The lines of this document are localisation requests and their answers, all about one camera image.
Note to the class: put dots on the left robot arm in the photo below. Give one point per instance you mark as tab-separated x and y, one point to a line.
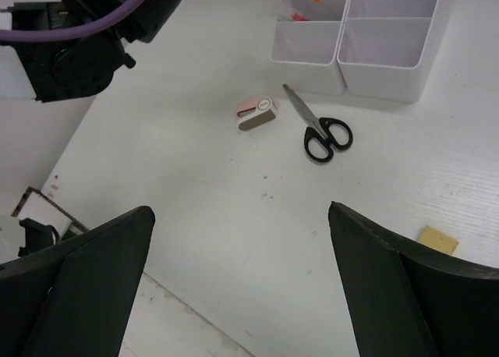
69	49

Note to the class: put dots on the black handled scissors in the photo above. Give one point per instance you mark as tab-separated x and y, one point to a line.
319	129

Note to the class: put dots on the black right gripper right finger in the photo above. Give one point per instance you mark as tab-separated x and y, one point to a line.
406	299

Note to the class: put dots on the left white compartment organizer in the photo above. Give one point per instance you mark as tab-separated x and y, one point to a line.
305	53

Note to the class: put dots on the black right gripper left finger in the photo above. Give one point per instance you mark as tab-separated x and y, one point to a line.
74	298

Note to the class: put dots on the white compartment organizer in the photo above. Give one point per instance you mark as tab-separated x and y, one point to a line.
305	53
388	46

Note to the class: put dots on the right white compartment organizer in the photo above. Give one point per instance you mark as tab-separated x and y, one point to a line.
388	46

